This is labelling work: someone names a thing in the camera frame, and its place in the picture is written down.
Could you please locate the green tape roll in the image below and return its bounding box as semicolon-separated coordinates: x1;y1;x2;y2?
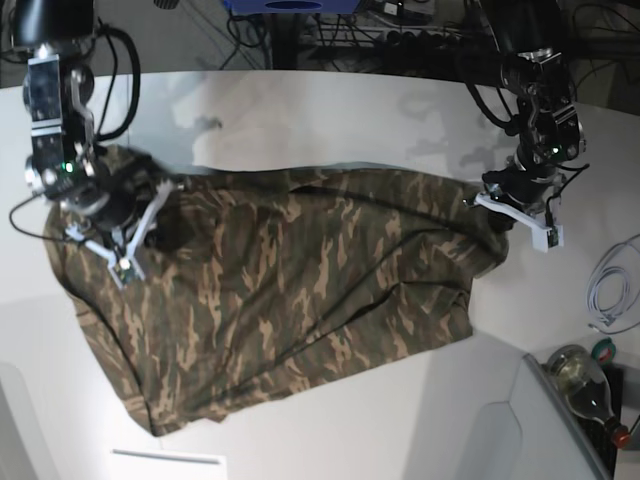
591;337;617;366

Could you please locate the camouflage t-shirt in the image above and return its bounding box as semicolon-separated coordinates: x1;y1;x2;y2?
44;168;509;437

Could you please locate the black mesh tray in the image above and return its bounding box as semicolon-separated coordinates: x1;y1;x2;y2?
574;364;626;476

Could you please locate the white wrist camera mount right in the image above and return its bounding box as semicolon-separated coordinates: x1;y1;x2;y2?
65;180;176;290

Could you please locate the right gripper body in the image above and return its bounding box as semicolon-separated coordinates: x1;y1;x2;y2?
57;147;173;247

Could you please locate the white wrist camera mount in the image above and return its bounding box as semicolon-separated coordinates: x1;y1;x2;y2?
65;180;176;290
463;184;564;253

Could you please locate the coiled white cable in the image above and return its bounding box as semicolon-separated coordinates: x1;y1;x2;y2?
584;237;640;334

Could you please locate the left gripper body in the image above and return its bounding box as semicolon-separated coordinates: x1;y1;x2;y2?
481;157;567;216

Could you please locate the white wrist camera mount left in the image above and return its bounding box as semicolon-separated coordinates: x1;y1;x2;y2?
463;184;564;253

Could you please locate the clear plastic bottle red cap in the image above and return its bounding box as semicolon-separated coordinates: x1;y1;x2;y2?
545;344;631;449

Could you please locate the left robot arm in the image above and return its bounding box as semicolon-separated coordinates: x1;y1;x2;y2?
457;1;586;213

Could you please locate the blue bin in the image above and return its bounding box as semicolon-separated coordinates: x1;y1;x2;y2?
223;0;361;15

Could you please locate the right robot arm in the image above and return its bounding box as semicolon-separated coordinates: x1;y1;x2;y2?
10;1;171;257

